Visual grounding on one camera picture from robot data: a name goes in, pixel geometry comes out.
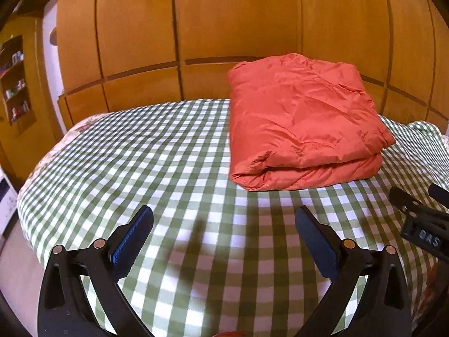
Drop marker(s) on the green checkered bed sheet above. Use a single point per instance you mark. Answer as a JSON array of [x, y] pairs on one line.
[[158, 168]]

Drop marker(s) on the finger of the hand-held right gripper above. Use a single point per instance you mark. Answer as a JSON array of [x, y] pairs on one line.
[[403, 200], [440, 193]]

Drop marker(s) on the wooden panelled headboard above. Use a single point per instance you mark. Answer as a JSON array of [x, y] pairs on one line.
[[210, 35]]

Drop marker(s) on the wooden wall shelf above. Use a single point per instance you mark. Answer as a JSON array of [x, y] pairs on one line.
[[21, 77]]

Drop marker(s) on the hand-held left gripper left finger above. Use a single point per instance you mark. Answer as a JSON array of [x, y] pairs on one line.
[[135, 228]]

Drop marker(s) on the orange puffer jacket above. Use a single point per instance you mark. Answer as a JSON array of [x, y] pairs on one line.
[[301, 119]]

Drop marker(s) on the group of small figurines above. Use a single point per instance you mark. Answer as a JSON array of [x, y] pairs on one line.
[[15, 87]]

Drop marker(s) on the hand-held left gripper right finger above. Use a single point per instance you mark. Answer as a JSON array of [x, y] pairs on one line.
[[312, 238]]

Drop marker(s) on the white box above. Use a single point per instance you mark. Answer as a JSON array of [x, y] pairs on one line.
[[6, 203]]

